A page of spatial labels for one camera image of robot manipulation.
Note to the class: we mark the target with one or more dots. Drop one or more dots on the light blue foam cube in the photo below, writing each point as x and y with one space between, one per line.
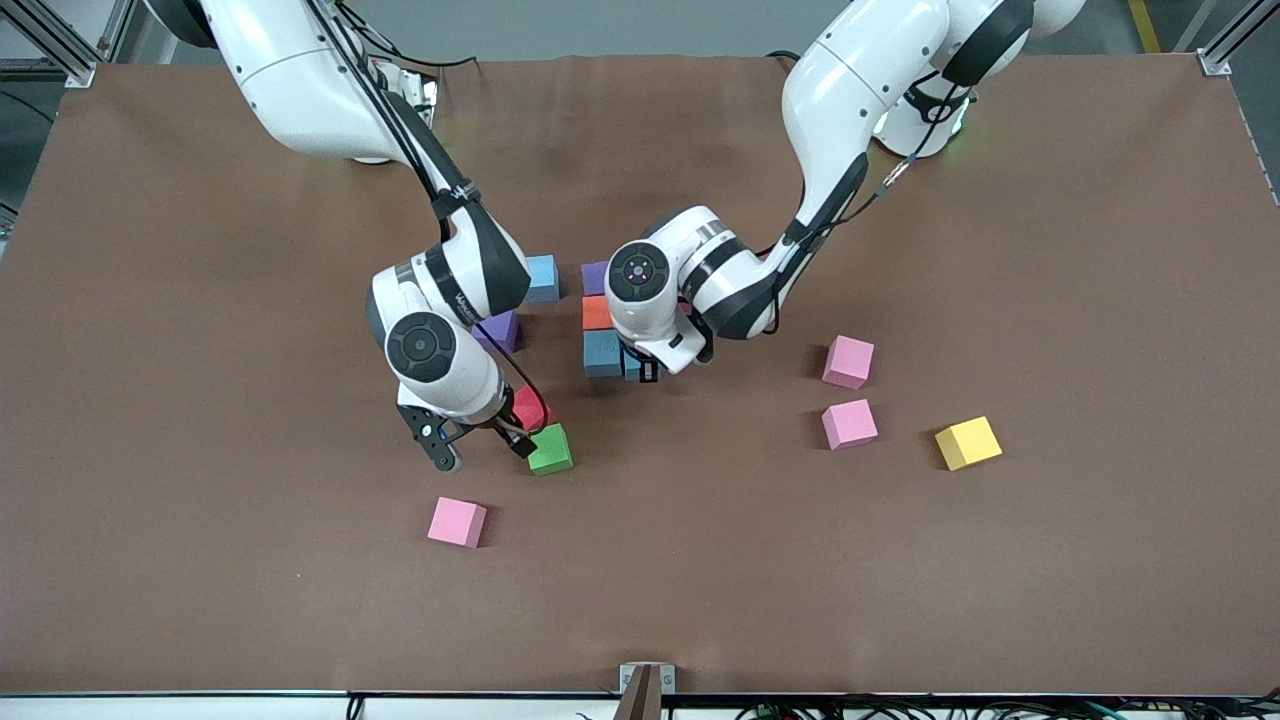
543 278
602 353
630 368

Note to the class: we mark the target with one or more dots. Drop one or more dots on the green foam cube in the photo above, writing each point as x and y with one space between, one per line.
552 452

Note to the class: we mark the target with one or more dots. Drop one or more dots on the red foam cube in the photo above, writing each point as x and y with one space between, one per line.
530 405

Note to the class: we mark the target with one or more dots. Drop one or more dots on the orange foam cube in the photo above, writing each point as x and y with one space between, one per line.
596 313

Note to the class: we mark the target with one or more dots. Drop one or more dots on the purple foam cube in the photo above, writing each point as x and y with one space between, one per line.
500 330
594 278

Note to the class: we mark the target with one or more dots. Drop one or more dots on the pink foam cube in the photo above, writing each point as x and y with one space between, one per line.
849 424
848 362
457 522

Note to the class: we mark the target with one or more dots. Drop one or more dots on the yellow foam cube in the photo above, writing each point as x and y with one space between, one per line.
968 444

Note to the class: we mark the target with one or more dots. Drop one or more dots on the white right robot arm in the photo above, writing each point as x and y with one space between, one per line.
300 80

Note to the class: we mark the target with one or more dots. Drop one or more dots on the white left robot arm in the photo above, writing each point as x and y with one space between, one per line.
850 70

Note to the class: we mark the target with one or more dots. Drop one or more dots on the brown table mat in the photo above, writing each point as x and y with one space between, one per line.
250 500

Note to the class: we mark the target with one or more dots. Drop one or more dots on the silver base connector plate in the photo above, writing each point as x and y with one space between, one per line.
425 95

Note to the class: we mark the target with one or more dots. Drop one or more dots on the silver table edge bracket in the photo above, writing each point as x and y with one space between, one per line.
668 678

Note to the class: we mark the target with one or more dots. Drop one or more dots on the aluminium frame post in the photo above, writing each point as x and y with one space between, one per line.
1213 63
80 75

